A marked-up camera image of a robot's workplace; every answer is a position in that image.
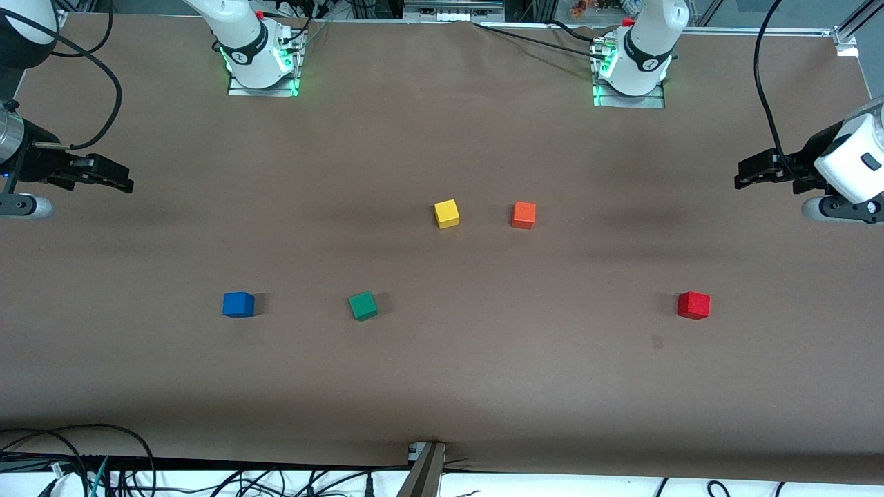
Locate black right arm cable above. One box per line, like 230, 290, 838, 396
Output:
0, 7, 124, 150

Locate short black cable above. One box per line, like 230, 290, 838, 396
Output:
549, 19, 596, 43

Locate aluminium profile bar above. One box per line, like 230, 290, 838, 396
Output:
397, 442, 448, 497

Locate blue wooden cube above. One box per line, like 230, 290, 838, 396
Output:
222, 291, 256, 319

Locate colourful small toys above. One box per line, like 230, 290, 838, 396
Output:
570, 0, 646, 18

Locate looped black cable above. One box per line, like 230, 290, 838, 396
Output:
0, 423, 158, 497

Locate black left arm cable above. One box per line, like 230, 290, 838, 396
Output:
753, 0, 805, 173

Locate black edge rail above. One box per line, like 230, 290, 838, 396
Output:
0, 451, 415, 477

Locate long black cable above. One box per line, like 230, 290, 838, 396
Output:
473, 23, 598, 57

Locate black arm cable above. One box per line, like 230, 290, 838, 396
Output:
0, 7, 124, 150
753, 0, 805, 173

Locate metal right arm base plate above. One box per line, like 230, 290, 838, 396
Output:
228, 28, 305, 97

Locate grey power strip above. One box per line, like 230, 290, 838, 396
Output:
403, 0, 506, 23

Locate brown table cover sheet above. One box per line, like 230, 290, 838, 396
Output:
0, 12, 884, 484

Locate green wooden cube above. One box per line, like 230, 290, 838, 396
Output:
348, 291, 378, 322

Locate green cable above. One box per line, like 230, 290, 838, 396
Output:
88, 456, 111, 497

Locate red wooden cube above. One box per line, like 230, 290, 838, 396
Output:
677, 291, 711, 320

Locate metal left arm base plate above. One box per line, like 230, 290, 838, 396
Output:
592, 41, 667, 109

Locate aluminium frame corner bracket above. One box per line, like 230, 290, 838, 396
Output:
832, 0, 884, 57

